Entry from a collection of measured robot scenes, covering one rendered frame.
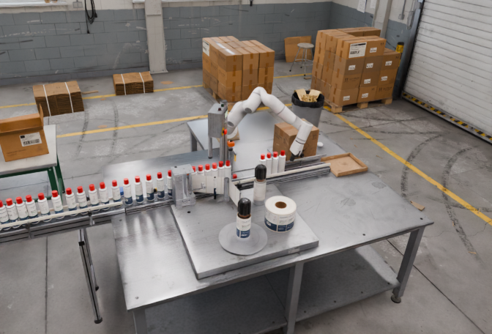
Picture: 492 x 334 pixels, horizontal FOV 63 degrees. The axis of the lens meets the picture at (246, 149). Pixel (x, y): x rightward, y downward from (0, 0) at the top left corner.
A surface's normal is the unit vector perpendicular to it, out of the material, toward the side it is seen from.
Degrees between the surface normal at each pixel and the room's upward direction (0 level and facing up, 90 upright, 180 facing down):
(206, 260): 0
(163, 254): 0
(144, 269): 0
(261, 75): 90
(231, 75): 88
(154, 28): 90
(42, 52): 90
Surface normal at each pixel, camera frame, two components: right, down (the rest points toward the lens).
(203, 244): 0.04, -0.87
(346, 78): 0.41, 0.43
